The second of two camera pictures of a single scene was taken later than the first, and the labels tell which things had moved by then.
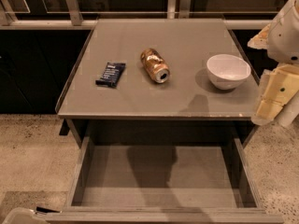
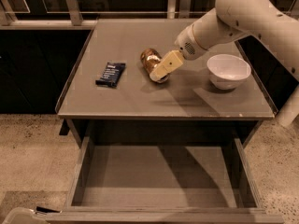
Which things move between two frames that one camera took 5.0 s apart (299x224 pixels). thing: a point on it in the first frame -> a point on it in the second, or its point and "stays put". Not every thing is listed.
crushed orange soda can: [155, 65] stays put
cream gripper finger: [281, 87] -> [189, 47]
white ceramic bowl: [227, 72] stays put
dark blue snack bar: [111, 75] stays put
